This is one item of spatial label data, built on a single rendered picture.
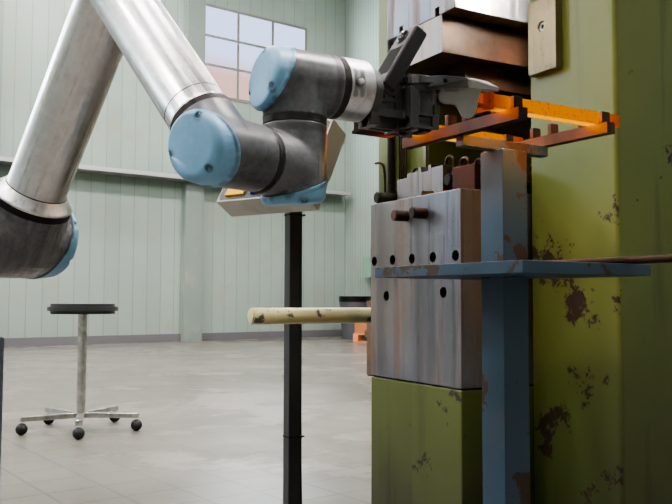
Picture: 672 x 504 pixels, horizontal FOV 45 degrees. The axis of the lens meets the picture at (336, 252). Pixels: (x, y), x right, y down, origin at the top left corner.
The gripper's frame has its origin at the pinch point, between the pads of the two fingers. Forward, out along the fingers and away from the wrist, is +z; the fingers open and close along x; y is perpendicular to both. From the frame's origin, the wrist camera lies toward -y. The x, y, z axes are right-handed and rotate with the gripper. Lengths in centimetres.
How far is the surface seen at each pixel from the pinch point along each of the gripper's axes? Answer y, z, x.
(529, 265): 27.4, 5.3, 8.0
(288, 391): 60, 31, -119
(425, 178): 3, 39, -62
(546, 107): 0.2, 16.1, 1.3
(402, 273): 27.9, 3.6, -22.9
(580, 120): 1.5, 24.3, 1.3
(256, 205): 5, 20, -119
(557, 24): -29, 50, -29
